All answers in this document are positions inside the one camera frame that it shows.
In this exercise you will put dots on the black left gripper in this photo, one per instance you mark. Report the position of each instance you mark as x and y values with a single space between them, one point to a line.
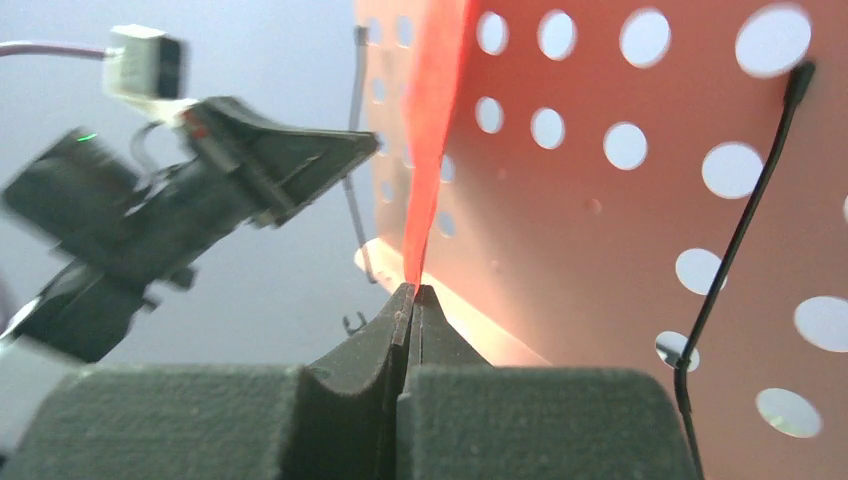
246 167

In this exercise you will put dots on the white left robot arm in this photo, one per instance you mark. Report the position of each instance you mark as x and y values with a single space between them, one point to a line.
122 231

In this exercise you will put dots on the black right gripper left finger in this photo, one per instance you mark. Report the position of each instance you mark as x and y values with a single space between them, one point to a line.
335 419

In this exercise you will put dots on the pink music stand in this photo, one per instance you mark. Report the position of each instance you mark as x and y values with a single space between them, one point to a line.
600 158

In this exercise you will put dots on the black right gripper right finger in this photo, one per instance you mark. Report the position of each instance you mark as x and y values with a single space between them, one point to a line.
459 417

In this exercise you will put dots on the red sheet music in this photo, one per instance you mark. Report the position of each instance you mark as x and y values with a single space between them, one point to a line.
442 49

